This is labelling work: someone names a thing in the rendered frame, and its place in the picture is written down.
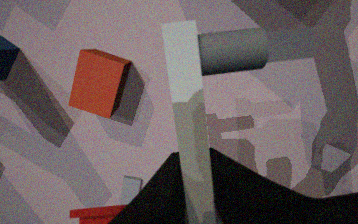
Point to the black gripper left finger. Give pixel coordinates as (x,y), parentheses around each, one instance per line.
(161,201)

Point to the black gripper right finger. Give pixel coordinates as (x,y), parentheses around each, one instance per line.
(245,197)

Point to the reddish-brown box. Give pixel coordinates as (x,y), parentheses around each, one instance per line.
(99,82)

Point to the wooden-handled mallet with black head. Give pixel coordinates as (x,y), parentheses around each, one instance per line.
(218,218)

